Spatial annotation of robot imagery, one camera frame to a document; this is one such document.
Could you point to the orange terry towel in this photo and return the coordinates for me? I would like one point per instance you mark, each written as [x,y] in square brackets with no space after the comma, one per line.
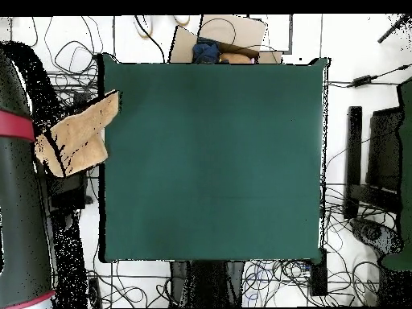
[80,138]

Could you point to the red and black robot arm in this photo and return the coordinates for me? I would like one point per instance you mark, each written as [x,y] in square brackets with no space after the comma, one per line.
[19,209]

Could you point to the dark green table cloth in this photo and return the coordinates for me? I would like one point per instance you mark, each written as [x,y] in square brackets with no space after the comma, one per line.
[209,161]

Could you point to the orange garment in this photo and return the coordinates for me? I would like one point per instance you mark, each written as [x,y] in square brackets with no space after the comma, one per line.
[235,58]

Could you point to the dark blue garment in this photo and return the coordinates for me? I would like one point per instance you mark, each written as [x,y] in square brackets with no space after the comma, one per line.
[206,51]

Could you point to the black equipment stand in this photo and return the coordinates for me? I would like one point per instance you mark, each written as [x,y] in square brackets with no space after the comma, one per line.
[70,190]

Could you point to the brown cardboard box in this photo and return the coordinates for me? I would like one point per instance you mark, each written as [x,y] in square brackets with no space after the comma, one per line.
[231,32]

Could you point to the black upright bar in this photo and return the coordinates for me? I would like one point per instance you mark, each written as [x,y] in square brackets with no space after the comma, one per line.
[353,145]

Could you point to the white shoe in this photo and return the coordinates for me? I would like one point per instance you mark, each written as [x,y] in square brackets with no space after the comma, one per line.
[143,25]
[181,20]

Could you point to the black box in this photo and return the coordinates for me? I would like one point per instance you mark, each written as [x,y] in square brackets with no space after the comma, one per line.
[318,276]

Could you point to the black power adapter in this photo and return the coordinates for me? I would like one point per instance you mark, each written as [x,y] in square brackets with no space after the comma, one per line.
[362,80]

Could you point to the dark green fabric panel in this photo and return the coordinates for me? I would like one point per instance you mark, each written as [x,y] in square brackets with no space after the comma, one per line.
[406,161]

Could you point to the black tripod leg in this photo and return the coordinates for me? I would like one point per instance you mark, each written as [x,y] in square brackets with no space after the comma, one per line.
[392,30]

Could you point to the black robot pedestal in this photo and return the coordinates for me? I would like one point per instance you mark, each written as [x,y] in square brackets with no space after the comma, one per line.
[206,283]

